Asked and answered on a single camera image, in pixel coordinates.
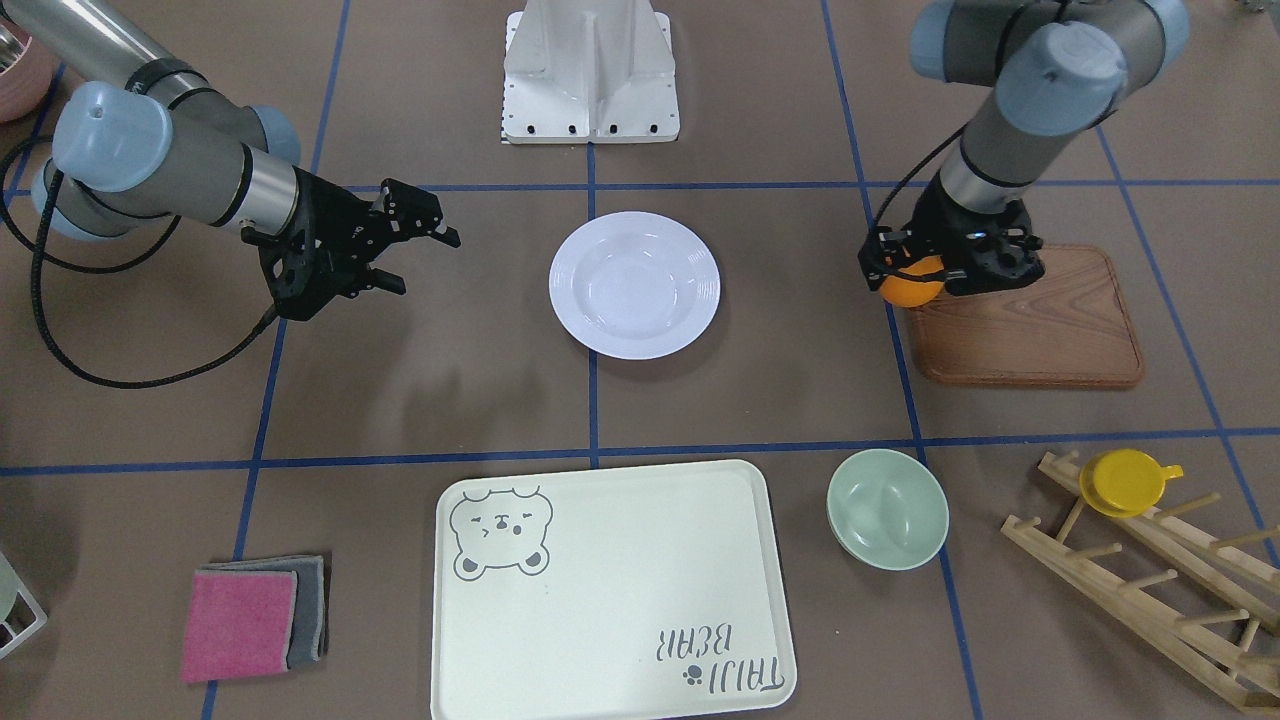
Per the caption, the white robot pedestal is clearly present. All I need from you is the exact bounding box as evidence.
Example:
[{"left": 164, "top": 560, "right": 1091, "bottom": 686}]
[{"left": 500, "top": 1, "right": 681, "bottom": 145}]

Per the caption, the pink bowl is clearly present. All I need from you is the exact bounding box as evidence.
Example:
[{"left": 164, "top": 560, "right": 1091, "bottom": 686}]
[{"left": 1, "top": 19, "right": 60, "bottom": 123}]

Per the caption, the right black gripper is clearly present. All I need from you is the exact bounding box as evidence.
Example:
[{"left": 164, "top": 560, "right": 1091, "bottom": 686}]
[{"left": 242, "top": 170, "right": 461, "bottom": 322}]

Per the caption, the wooden cup rack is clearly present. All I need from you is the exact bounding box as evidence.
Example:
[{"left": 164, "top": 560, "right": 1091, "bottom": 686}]
[{"left": 1000, "top": 452, "right": 1279, "bottom": 719}]

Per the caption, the green bowl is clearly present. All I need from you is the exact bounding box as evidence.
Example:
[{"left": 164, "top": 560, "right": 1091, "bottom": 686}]
[{"left": 826, "top": 448, "right": 950, "bottom": 571}]

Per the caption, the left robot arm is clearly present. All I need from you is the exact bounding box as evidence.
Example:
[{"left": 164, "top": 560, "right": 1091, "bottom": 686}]
[{"left": 858, "top": 1, "right": 1190, "bottom": 307}]

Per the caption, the cream bear tray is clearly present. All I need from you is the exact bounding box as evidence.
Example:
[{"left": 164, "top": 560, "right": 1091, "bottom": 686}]
[{"left": 430, "top": 459, "right": 797, "bottom": 719}]

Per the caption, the pink grey cloth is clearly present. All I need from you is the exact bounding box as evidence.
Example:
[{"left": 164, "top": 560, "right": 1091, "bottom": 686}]
[{"left": 180, "top": 555, "right": 326, "bottom": 684}]

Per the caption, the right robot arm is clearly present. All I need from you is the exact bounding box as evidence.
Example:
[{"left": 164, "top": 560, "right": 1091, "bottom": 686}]
[{"left": 3, "top": 1, "right": 460, "bottom": 322}]

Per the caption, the white round plate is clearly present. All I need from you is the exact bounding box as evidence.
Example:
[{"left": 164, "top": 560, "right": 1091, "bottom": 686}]
[{"left": 548, "top": 211, "right": 722, "bottom": 361}]

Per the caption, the orange fruit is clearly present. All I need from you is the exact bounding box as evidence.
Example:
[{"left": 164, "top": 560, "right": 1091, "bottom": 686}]
[{"left": 877, "top": 256, "right": 945, "bottom": 309}]

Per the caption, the brown wooden tray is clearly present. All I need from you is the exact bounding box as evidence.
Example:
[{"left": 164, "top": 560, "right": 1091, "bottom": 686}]
[{"left": 908, "top": 245, "right": 1146, "bottom": 389}]

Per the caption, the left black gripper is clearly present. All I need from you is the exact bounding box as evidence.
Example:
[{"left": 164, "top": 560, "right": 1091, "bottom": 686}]
[{"left": 858, "top": 184, "right": 1046, "bottom": 297}]

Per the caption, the yellow cup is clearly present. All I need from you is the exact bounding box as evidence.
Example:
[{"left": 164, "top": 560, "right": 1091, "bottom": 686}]
[{"left": 1076, "top": 448, "right": 1185, "bottom": 518}]

